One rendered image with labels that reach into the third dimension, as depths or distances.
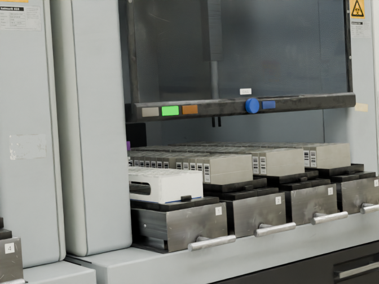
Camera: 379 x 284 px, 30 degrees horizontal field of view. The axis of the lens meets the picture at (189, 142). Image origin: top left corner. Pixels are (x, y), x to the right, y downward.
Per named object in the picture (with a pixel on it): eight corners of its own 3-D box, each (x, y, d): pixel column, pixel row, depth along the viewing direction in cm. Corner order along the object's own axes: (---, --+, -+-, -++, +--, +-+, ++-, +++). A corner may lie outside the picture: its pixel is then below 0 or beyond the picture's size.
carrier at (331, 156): (344, 168, 164) (343, 142, 164) (351, 168, 163) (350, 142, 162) (309, 173, 157) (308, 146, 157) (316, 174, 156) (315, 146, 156)
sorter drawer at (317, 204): (110, 201, 194) (109, 169, 194) (151, 195, 203) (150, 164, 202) (308, 229, 137) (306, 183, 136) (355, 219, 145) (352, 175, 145)
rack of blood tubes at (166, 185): (79, 199, 149) (77, 169, 148) (119, 193, 155) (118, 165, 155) (161, 211, 125) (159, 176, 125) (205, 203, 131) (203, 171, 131)
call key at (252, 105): (245, 113, 141) (244, 98, 141) (256, 112, 143) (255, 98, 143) (249, 113, 140) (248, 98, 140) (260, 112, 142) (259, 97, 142)
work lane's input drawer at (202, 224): (5, 217, 176) (3, 181, 175) (56, 209, 184) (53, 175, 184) (183, 257, 118) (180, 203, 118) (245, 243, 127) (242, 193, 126)
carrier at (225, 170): (247, 183, 146) (245, 154, 145) (254, 183, 144) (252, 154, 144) (203, 190, 139) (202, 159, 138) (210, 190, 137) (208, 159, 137)
